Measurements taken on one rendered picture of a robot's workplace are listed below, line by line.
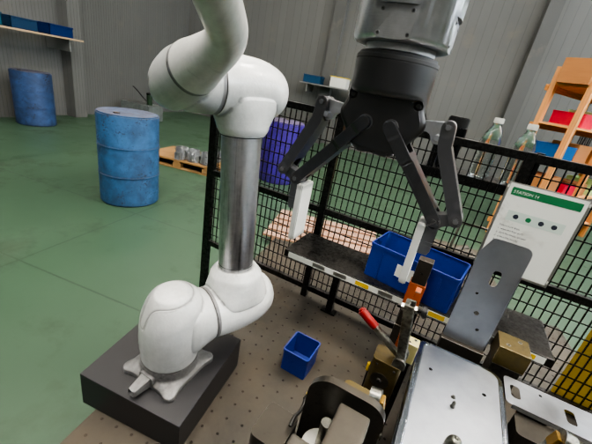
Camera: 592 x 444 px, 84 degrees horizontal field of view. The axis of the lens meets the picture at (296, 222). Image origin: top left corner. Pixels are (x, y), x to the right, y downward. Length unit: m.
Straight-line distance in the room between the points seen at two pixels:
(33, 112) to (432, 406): 7.89
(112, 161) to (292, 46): 7.95
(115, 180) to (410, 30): 3.91
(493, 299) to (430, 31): 0.87
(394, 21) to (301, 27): 10.71
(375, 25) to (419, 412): 0.78
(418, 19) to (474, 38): 10.16
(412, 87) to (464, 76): 10.05
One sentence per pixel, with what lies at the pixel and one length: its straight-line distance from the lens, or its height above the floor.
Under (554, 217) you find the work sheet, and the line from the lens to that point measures 1.30.
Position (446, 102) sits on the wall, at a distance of 10.31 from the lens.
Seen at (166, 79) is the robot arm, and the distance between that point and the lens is 0.70.
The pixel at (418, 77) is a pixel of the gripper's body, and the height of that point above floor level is 1.65.
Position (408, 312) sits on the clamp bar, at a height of 1.20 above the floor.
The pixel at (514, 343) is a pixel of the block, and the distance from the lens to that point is 1.17.
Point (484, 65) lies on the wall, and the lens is 10.44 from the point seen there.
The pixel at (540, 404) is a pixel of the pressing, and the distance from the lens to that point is 1.11.
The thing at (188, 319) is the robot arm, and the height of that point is 1.04.
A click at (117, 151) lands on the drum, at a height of 0.63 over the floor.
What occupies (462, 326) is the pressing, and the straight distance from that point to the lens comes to 1.13.
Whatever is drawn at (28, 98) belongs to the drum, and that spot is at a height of 0.51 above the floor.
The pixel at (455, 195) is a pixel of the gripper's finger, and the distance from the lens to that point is 0.34.
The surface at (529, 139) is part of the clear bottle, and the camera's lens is 1.33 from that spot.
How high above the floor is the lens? 1.63
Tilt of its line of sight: 23 degrees down
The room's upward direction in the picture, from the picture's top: 11 degrees clockwise
